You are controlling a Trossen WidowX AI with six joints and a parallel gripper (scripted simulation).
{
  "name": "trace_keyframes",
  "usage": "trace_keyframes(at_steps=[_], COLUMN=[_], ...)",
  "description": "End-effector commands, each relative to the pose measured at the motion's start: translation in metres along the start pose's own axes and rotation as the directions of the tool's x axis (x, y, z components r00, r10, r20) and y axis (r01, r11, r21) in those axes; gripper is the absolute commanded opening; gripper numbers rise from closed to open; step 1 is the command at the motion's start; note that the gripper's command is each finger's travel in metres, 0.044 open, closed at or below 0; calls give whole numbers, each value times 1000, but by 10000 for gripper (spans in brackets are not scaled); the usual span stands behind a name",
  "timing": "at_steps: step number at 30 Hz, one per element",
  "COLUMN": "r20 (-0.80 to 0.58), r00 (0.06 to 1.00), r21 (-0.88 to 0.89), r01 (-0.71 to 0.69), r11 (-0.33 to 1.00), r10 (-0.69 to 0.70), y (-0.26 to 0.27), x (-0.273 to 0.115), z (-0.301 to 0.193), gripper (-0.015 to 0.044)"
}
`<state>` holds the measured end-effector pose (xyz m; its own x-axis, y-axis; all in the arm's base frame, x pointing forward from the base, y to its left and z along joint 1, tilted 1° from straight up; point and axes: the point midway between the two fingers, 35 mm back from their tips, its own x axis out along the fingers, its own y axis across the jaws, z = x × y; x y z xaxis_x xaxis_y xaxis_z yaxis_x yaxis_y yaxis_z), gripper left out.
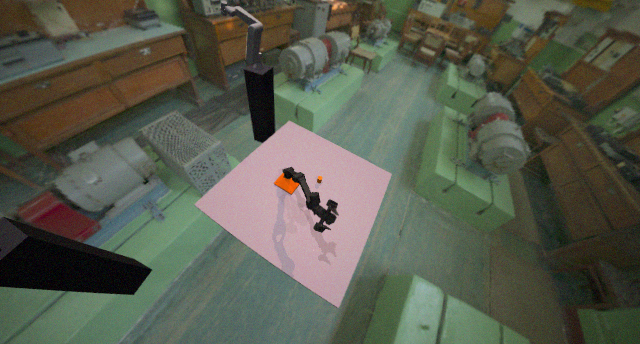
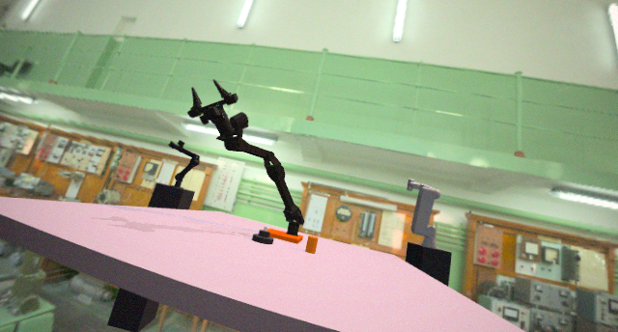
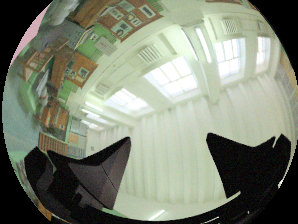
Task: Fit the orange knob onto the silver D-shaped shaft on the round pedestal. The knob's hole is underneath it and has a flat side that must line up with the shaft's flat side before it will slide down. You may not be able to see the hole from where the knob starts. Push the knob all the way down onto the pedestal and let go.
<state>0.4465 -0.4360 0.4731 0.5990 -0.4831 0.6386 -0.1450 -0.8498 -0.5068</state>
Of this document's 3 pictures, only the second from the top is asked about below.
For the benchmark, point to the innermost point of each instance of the orange knob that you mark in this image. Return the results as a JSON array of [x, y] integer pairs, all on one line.
[[311, 244]]

